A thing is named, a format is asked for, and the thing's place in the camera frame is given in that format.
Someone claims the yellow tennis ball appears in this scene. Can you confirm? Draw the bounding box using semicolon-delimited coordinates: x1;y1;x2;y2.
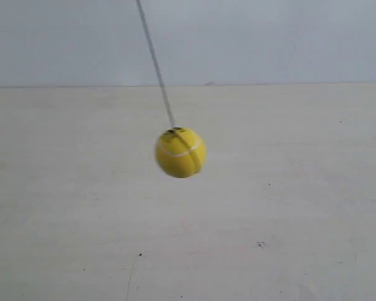
154;127;207;178

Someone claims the grey hanging string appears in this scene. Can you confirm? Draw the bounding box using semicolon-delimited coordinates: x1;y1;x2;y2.
135;0;176;130

